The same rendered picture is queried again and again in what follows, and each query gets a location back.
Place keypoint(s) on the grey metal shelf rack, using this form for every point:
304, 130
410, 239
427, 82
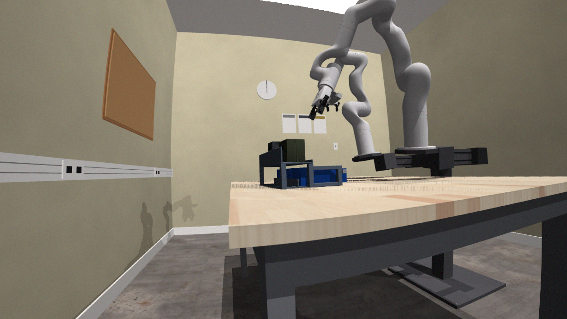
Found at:
274, 158

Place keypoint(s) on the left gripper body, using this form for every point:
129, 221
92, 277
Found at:
323, 90

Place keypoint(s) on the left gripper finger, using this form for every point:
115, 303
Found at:
313, 113
322, 105

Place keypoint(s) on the olive green case with orange latches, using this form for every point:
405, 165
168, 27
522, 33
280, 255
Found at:
293, 150

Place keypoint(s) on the dark grey case with orange latches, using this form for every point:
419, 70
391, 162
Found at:
273, 145

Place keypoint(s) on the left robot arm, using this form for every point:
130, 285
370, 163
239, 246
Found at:
413, 79

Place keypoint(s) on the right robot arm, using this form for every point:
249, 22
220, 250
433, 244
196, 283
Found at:
354, 110

